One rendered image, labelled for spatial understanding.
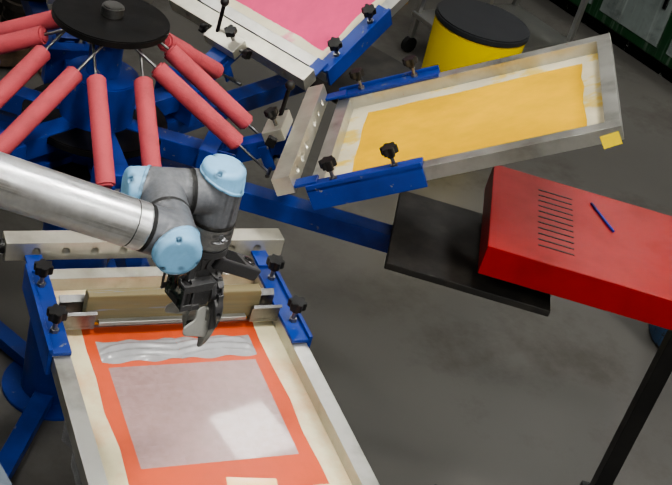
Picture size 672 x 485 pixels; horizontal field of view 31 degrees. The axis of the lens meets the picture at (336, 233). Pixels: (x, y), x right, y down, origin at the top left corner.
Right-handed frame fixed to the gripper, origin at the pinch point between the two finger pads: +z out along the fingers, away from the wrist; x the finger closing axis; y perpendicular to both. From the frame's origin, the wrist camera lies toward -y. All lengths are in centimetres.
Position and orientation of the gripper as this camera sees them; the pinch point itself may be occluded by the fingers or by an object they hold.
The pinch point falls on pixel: (196, 330)
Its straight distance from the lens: 215.4
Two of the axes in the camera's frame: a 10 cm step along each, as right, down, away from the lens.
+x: 5.6, 5.7, -6.1
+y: -7.9, 1.5, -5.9
